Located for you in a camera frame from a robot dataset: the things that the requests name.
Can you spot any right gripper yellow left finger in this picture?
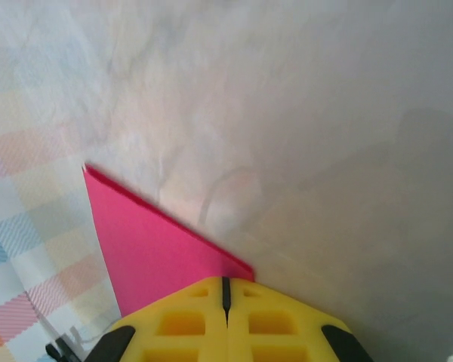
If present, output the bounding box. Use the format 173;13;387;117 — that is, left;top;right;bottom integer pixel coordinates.
72;277;230;362

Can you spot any pink paper sheet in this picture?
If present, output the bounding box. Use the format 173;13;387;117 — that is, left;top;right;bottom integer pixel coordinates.
83;162;256;318

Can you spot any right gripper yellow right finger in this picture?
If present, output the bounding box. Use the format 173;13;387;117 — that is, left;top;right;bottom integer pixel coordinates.
226;277;375;362

